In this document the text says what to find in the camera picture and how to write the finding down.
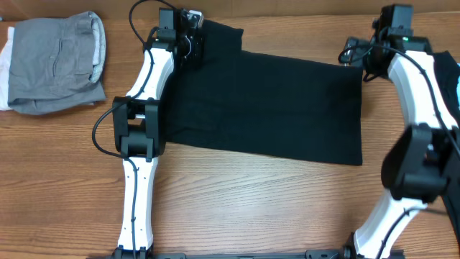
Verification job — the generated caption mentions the black t-shirt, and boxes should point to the black t-shirt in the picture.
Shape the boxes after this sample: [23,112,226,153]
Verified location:
[162,21,362,165]

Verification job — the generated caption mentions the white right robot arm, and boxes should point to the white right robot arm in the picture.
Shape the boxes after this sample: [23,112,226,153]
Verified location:
[338,4,459,258]

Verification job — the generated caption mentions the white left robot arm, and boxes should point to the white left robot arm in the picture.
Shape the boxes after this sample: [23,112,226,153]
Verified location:
[112,8,204,258]

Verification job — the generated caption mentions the folded black garment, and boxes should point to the folded black garment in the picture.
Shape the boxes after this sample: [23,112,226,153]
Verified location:
[433,51,459,242]

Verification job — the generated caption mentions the light blue folded garment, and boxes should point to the light blue folded garment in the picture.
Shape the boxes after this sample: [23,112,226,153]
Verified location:
[456,76,460,110]

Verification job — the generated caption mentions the folded grey trousers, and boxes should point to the folded grey trousers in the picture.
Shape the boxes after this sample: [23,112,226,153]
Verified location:
[8,11,106,115]

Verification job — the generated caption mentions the white folded garment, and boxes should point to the white folded garment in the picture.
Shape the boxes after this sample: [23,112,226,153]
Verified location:
[0,27,14,111]

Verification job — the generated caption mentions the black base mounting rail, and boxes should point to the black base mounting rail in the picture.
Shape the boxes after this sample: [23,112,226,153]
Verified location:
[95,247,363,259]

